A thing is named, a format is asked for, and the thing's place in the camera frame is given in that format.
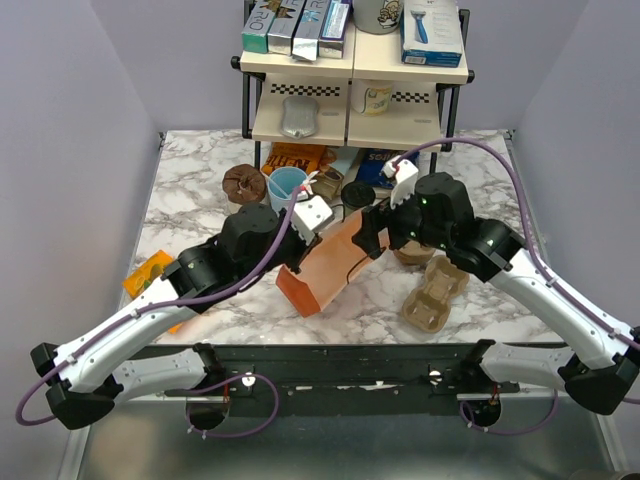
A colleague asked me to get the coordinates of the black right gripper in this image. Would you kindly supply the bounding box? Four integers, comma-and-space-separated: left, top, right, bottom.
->
350, 180, 451, 259

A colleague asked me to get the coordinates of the orange paper gift bag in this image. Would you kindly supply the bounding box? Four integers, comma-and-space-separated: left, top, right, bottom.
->
275, 210, 373, 318

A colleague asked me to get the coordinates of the black plastic cup lid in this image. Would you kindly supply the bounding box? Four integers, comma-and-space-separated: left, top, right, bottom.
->
340, 181, 376, 210

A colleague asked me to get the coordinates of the single brown cup carrier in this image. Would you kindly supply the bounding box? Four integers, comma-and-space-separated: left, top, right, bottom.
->
401, 255, 469, 334

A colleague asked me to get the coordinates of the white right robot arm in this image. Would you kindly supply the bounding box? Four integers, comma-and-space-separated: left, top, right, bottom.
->
352, 173, 639, 415

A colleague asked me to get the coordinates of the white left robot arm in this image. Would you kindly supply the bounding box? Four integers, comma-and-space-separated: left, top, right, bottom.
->
31, 196, 333, 430

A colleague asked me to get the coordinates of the brown cardboard cup carrier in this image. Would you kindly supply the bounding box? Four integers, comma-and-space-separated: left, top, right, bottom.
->
393, 241, 436, 266

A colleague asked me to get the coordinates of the olive brown small package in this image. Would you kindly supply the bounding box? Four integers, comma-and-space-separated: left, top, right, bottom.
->
309, 167, 344, 201

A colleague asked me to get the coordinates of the light blue cup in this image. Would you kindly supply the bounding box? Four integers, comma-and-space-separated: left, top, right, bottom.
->
267, 167, 307, 213

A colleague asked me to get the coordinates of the blue Doritos chip bag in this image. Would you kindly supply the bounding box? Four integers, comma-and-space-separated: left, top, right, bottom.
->
355, 148, 403, 190

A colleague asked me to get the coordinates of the brown and white pouch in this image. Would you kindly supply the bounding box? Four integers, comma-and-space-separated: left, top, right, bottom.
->
222, 164, 267, 214

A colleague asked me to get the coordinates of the orange snack bag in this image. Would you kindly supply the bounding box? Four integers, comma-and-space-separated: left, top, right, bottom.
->
261, 142, 337, 176

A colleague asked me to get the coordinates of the cream two-tier shelf rack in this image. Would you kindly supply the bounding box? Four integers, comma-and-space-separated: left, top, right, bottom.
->
231, 25, 475, 167

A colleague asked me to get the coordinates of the white printed paper cup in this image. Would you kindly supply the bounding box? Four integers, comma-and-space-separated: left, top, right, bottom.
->
350, 79, 393, 116

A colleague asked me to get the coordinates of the orange snack packet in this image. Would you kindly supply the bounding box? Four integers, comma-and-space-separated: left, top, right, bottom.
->
122, 249, 184, 335

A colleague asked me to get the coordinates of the purple white toothpaste box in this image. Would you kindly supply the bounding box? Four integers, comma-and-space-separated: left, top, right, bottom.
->
318, 0, 352, 59

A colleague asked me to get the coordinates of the silver blue toothpaste box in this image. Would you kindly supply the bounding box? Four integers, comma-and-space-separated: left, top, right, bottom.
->
292, 0, 330, 62

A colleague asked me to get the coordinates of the blue razor package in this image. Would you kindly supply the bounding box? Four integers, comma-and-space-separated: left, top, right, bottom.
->
401, 0, 464, 68

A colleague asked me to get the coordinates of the teal toothpaste box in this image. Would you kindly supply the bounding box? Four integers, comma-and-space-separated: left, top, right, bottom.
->
242, 0, 281, 54

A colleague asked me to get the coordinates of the grey cartoon mug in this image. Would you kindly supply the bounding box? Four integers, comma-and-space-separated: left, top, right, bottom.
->
352, 0, 404, 35

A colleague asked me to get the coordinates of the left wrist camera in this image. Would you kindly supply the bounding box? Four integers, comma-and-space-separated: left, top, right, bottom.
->
291, 195, 334, 245

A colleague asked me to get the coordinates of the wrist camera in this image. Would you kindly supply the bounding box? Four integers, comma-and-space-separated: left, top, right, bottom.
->
291, 195, 334, 245
382, 156, 419, 209

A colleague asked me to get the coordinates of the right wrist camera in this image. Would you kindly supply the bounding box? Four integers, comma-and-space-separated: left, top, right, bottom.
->
382, 156, 419, 209

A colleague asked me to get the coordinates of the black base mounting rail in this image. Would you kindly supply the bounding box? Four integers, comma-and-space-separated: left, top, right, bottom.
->
188, 341, 524, 417

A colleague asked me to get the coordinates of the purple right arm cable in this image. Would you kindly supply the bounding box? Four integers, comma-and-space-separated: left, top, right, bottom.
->
392, 137, 640, 435

